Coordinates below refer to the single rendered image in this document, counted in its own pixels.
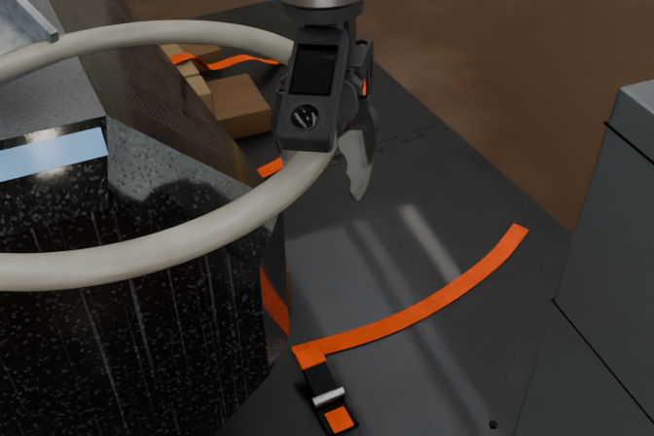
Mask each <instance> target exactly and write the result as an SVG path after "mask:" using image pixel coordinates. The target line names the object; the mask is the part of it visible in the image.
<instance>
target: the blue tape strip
mask: <svg viewBox="0 0 654 436"><path fill-rule="evenodd" d="M107 155H108V151H107V148H106V145H105V141H104V138H103V135H102V131H101V128H100V127H97V128H93V129H88V130H84V131H80V132H76V133H71V134H67V135H63V136H60V137H56V138H51V139H47V140H43V141H39V142H35V143H30V144H26V145H22V146H18V147H15V148H10V149H6V150H2V151H0V182H2V181H6V180H10V179H14V178H18V177H22V176H25V175H29V174H33V173H37V172H41V171H45V170H49V169H53V168H57V167H61V166H65V165H69V164H75V163H79V162H83V161H87V160H91V159H95V158H99V157H103V156H107Z"/></svg>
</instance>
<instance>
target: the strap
mask: <svg viewBox="0 0 654 436"><path fill-rule="evenodd" d="M190 58H193V59H194V60H195V61H196V63H197V64H198V65H201V66H203V67H205V68H208V69H210V70H219V69H223V68H226V67H229V66H231V65H234V64H237V63H240V62H243V61H246V60H251V59H258V60H261V61H263V62H266V63H270V64H280V62H278V61H275V60H273V59H269V60H265V59H260V58H256V57H253V56H250V55H247V54H242V55H237V56H233V57H230V58H227V59H224V60H222V61H219V62H216V63H212V64H207V65H206V64H205V63H204V62H203V61H202V60H201V59H200V58H198V57H196V56H194V55H191V54H188V53H183V54H177V55H174V56H172V57H170V58H169V59H170V60H171V61H172V62H173V64H177V63H179V62H181V61H184V60H186V59H190ZM281 168H283V164H282V161H281V158H278V159H277V160H275V161H273V162H271V163H268V164H266V165H264V166H262V167H260V168H258V169H257V171H258V172H259V173H260V174H261V176H262V177H263V178H265V177H267V176H269V175H271V174H273V173H275V172H277V171H279V170H280V169H281ZM528 231H529V230H528V229H526V228H524V227H521V226H519V225H517V224H513V225H512V227H511V228H510V229H509V231H508V232H507V233H506V234H505V236H504V237H503V238H502V240H501V241H500V242H499V243H498V245H497V246H496V247H495V248H494V249H493V250H492V251H491V252H490V253H489V254H488V255H487V256H486V257H485V258H484V259H482V260H481V261H480V262H479V263H478V264H476V265H475V266H474V267H472V268H471V269H470V270H469V271H467V272H466V273H464V274H463V275H461V276H460V277H459V278H457V279H456V280H454V281H453V282H451V283H450V284H448V285H447V286H445V287H444V288H442V289H441V290H439V291H438V292H436V293H434V294H433V295H431V296H429V297H428V298H426V299H424V300H423V301H421V302H419V303H417V304H415V305H413V306H411V307H409V308H407V309H404V310H402V311H400V312H398V313H396V314H394V315H391V316H389V317H388V318H385V319H383V320H380V321H378V322H375V323H372V324H369V325H367V326H364V327H361V328H357V329H354V330H351V331H347V332H344V333H341V334H337V335H334V336H330V337H327V338H323V339H319V340H316V341H312V342H309V343H305V344H301V345H295V346H292V347H291V348H292V351H293V353H294V354H295V352H297V351H299V350H302V349H305V348H307V347H310V346H312V345H317V344H319V346H320V348H321V350H322V352H323V354H324V355H326V354H329V353H333V352H336V351H340V350H343V349H347V348H351V347H354V346H358V345H363V344H366V343H368V342H371V341H374V340H377V339H380V338H382V337H385V336H388V335H390V334H392V333H395V332H397V331H400V330H402V329H404V328H406V327H408V326H410V325H413V324H415V323H417V322H419V321H421V320H422V319H424V318H425V317H427V316H429V315H431V314H432V313H434V312H436V311H438V310H439V309H442V308H443V307H445V306H446V305H448V304H450V303H451V302H453V301H454V300H456V299H457V298H459V297H460V296H462V295H463V294H464V293H466V292H467V291H469V290H470V289H471V288H473V287H474V286H475V285H477V284H478V283H480V282H481V281H482V280H483V279H485V278H486V277H487V276H488V275H490V274H491V273H492V272H493V271H495V270H496V269H497V268H498V267H499V266H500V265H501V264H502V263H503V262H504V261H505V260H506V259H507V258H508V257H509V256H510V255H511V254H512V253H513V251H514V250H515V249H516V247H517V246H518V245H519V243H520V242H521V241H522V239H523V238H524V237H525V235H526V234H527V232H528Z"/></svg>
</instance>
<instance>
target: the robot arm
mask: <svg viewBox="0 0 654 436"><path fill-rule="evenodd" d="M279 1H281V2H282V3H284V12H285V15H286V16H288V17H289V18H291V19H293V20H294V21H297V22H301V23H304V24H305V27H299V28H297V30H296V34H295V39H294V44H293V49H292V54H291V56H290V58H289V59H288V60H287V63H288V67H289V68H288V73H286V74H285V75H284V76H283V77H282V79H281V81H280V83H281V84H282V85H283V86H285V89H284V88H278V89H277V91H276V93H275V104H274V106H273V108H272V114H271V128H272V135H273V139H274V142H275V146H276V149H277V153H278V154H279V155H280V158H281V161H282V164H283V166H285V165H286V164H287V163H288V162H289V161H290V160H291V159H292V158H293V157H294V156H295V155H296V153H297V152H298V151H303V152H317V153H329V152H331V151H332V149H333V145H334V139H335V133H336V128H338V129H340V128H341V127H342V124H346V123H348V122H349V125H348V126H347V127H346V128H345V129H343V130H342V132H341V134H340V137H339V139H338V144H339V148H340V151H341V152H342V153H343V154H344V156H345V158H346V160H347V170H346V174H347V175H348V177H349V179H350V186H349V189H348V190H349V192H350V194H351V195H352V197H353V198H354V200H360V199H361V198H362V196H363V194H364V193H365V191H366V188H367V186H368V183H369V179H370V175H371V170H372V165H373V160H374V152H375V147H376V143H377V138H378V133H379V119H378V114H377V111H376V109H375V108H374V107H373V106H372V105H371V103H370V93H371V90H372V88H373V85H374V39H365V38H357V37H356V17H358V16H359V15H360V14H361V13H362V12H363V10H364V0H279ZM360 44H365V45H366V47H365V48H364V47H362V45H360ZM365 72H366V94H364V95H363V88H364V81H363V77H364V75H365Z"/></svg>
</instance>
